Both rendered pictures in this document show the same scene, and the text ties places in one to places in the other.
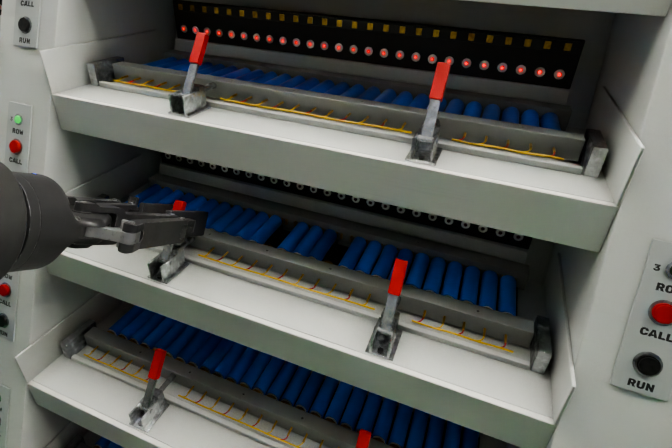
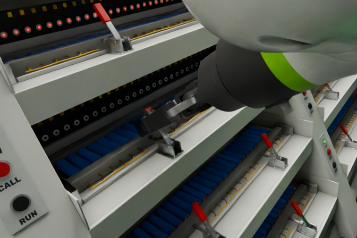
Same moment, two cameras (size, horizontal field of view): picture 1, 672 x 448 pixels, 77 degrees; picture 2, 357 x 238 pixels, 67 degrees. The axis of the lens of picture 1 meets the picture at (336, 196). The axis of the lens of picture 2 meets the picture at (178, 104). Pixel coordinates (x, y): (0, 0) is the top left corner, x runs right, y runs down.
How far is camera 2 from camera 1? 0.58 m
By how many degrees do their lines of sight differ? 57
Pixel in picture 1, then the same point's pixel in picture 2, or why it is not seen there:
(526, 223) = not seen: hidden behind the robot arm
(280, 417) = (237, 176)
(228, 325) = (217, 139)
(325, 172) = (201, 40)
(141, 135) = (110, 79)
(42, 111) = (13, 115)
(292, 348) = (238, 121)
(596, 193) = not seen: hidden behind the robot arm
